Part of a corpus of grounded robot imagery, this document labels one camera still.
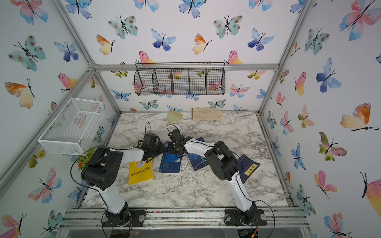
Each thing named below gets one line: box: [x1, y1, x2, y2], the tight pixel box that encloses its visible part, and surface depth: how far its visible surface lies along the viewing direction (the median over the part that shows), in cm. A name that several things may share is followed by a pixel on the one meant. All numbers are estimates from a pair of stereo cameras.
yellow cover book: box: [127, 158, 154, 186], surface depth 89 cm
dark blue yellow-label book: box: [158, 141, 183, 175], surface depth 93 cm
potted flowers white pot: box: [75, 148, 96, 172], surface depth 78 cm
